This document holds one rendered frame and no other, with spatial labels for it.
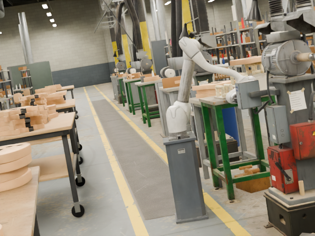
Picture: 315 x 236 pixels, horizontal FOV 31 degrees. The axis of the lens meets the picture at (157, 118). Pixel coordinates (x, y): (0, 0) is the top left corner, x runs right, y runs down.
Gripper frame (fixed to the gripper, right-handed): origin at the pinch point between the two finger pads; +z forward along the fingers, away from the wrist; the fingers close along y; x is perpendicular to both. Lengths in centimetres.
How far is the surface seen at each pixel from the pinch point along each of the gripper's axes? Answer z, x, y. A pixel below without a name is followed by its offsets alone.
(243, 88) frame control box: 15.6, 10.0, 4.9
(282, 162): 45, -44, -8
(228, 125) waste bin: -316, -64, -67
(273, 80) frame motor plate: 27.7, 13.4, -14.8
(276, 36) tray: 34, 44, -19
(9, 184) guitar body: 146, -6, 165
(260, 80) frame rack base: -76, 7, -41
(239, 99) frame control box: 13.8, 2.3, 8.0
